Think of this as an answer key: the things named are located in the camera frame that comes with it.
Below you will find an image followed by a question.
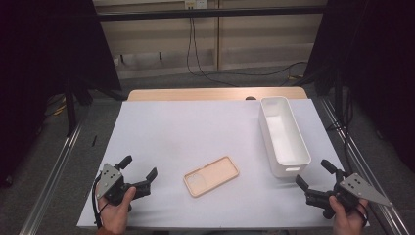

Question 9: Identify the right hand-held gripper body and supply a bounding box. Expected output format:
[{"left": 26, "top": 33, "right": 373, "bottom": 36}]
[{"left": 303, "top": 169, "right": 393, "bottom": 220}]

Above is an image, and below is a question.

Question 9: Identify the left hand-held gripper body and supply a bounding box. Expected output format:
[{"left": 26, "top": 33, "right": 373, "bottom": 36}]
[{"left": 94, "top": 163, "right": 152, "bottom": 210}]

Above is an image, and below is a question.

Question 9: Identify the white plastic storage bin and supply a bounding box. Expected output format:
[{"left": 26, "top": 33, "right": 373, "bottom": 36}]
[{"left": 257, "top": 95, "right": 312, "bottom": 179}]

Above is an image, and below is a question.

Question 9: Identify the beige phone case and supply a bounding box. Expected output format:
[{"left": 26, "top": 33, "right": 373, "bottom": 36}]
[{"left": 182, "top": 155, "right": 241, "bottom": 199}]

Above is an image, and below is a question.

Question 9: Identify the person's left hand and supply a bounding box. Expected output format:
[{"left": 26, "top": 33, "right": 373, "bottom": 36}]
[{"left": 96, "top": 186, "right": 138, "bottom": 235}]

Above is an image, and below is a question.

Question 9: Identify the person's right hand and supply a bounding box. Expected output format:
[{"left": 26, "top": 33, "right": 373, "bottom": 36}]
[{"left": 328, "top": 195, "right": 370, "bottom": 235}]

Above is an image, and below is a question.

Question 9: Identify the white table sheet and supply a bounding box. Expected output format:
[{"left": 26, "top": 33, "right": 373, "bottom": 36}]
[{"left": 76, "top": 98, "right": 371, "bottom": 230}]

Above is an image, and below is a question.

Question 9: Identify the black curtain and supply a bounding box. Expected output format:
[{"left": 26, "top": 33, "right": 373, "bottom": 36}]
[
  {"left": 303, "top": 0, "right": 415, "bottom": 174},
  {"left": 0, "top": 0, "right": 122, "bottom": 189}
]

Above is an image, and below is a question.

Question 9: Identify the black horizontal bar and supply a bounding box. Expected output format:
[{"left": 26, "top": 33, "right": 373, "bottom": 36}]
[{"left": 95, "top": 4, "right": 328, "bottom": 23}]

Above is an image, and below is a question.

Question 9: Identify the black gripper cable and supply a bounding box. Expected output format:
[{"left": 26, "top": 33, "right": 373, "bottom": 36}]
[{"left": 91, "top": 174, "right": 111, "bottom": 229}]

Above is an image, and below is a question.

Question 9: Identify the metal floor rail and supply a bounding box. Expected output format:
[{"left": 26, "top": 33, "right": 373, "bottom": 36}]
[
  {"left": 318, "top": 97, "right": 410, "bottom": 235},
  {"left": 19, "top": 119, "right": 83, "bottom": 235}
]

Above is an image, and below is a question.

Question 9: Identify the black stand post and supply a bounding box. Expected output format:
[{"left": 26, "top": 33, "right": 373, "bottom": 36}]
[
  {"left": 64, "top": 79, "right": 78, "bottom": 137},
  {"left": 333, "top": 70, "right": 347, "bottom": 131}
]

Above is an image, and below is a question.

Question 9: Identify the yellow cable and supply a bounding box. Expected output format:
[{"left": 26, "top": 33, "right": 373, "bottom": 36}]
[{"left": 51, "top": 102, "right": 67, "bottom": 118}]

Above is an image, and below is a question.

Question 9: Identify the black floor cable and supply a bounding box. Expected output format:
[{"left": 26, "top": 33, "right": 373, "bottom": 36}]
[{"left": 195, "top": 60, "right": 309, "bottom": 79}]

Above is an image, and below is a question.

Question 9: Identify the black hanging cable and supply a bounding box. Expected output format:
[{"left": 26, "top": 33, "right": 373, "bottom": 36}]
[{"left": 185, "top": 8, "right": 240, "bottom": 88}]

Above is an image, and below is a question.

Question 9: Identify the white wall power outlet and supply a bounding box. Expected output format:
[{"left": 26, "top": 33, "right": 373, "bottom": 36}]
[{"left": 184, "top": 0, "right": 208, "bottom": 10}]

